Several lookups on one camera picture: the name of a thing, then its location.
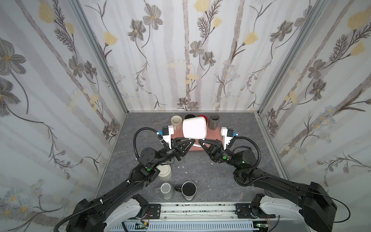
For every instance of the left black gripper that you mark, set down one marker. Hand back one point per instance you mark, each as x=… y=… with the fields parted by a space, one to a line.
x=176 y=152

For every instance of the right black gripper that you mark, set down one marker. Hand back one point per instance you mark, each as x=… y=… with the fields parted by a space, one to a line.
x=214 y=149

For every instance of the white ribbed upside-down mug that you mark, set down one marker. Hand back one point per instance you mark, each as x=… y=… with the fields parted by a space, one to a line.
x=194 y=128

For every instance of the pale pink mug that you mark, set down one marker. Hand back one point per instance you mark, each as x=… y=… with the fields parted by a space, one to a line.
x=176 y=122

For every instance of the red mug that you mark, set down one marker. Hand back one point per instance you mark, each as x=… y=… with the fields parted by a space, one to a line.
x=203 y=116

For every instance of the dark mug white base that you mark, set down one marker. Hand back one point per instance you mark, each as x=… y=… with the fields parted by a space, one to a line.
x=190 y=116

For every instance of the cream upside-down mug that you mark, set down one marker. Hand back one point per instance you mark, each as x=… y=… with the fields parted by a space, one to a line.
x=165 y=172

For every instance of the black interior steel mug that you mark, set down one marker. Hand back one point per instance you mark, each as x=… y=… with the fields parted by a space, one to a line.
x=188 y=190

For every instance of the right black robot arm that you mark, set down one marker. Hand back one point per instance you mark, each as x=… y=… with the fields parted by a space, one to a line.
x=316 y=207

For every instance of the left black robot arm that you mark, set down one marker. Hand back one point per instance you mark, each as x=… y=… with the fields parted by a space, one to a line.
x=121 y=188

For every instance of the small grey mug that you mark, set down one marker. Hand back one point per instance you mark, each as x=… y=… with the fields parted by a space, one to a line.
x=166 y=190

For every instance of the pink rectangular tray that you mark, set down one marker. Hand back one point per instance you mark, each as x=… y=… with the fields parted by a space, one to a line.
x=211 y=134

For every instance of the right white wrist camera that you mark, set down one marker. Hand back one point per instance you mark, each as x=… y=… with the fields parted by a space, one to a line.
x=227 y=135

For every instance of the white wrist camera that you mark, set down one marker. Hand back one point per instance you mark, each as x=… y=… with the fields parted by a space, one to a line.
x=165 y=136
x=227 y=135

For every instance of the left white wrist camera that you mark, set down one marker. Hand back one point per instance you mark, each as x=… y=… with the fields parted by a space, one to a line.
x=165 y=136

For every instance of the aluminium mounting rail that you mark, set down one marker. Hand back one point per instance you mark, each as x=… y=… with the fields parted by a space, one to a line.
x=265 y=208

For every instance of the white perforated cable duct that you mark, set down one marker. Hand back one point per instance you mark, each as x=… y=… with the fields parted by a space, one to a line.
x=188 y=226

